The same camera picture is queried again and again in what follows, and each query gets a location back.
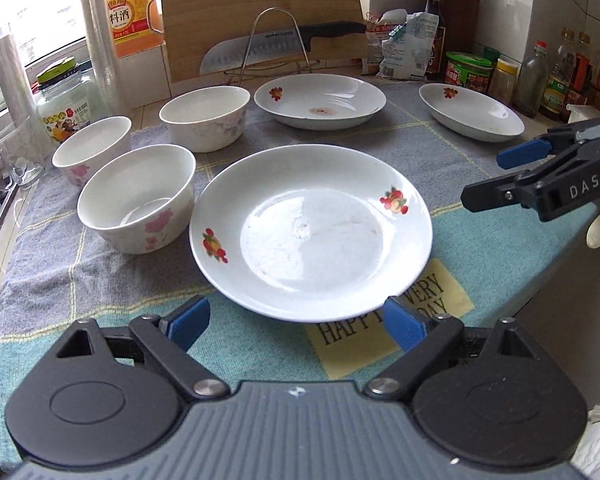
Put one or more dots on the brown condiment bottle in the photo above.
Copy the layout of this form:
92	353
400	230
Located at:
582	70

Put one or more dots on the clear glass red-cap bottle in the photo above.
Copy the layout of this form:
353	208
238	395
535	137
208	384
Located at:
530	85

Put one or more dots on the white pale-purple-flower bowl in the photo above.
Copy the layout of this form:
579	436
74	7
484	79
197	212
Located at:
205	110

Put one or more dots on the yellow-green label bottle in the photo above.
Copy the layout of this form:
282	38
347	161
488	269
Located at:
557	90

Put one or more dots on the yellow-lid jar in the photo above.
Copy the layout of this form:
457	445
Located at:
502	85

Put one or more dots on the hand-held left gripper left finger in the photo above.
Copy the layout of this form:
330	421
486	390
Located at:
187	322

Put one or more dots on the red white snack bag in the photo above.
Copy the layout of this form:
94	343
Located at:
375	40

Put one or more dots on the clear glass mug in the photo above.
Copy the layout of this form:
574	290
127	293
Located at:
10	155

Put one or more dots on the white pink-flower bowl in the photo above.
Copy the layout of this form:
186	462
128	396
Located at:
130	195
90	145

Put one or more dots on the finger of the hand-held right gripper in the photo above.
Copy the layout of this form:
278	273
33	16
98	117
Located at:
522	154
490	194

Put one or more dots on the glass jar with green lid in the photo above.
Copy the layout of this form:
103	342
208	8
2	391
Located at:
65	105

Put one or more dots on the wooden knife block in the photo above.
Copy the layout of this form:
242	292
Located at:
460	10

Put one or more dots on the large clear plastic wrap roll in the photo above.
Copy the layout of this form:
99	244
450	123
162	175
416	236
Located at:
100	60

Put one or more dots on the white blue snack bag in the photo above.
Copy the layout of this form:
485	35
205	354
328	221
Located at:
405	50

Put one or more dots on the orange cooking wine bottle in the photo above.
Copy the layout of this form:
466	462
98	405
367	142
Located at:
130	15

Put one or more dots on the checked grey blue cloth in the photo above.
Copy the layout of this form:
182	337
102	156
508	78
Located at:
130	285

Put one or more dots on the green-lid sauce jar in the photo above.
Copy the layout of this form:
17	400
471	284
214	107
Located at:
467	75

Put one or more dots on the white fruit-print plate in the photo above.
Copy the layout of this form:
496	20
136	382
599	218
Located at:
475	110
310	240
320	97

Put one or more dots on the dark soy sauce bottle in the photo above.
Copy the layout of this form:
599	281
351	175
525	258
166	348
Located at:
432	0

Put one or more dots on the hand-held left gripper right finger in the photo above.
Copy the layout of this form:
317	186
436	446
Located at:
402	325

